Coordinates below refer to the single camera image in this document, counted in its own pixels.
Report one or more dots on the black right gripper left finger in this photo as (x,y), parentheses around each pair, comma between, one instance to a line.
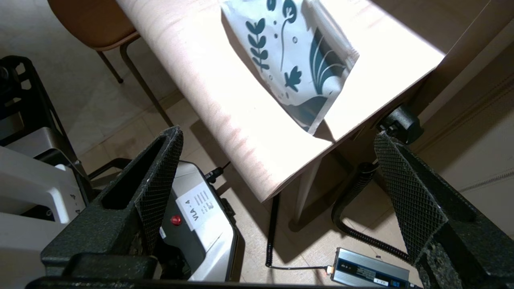
(156,180)

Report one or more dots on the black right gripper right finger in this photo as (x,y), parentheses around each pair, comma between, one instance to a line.
(421,208)

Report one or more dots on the white floral zip pouch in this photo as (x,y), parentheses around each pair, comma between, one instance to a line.
(297,52)

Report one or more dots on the grey power adapter box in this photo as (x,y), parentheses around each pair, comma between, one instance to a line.
(369,271)

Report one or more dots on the light wooden shelf desk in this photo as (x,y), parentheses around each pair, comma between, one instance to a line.
(225,120)

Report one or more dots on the brown upholstered chair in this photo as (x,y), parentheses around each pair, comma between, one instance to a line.
(92,20)

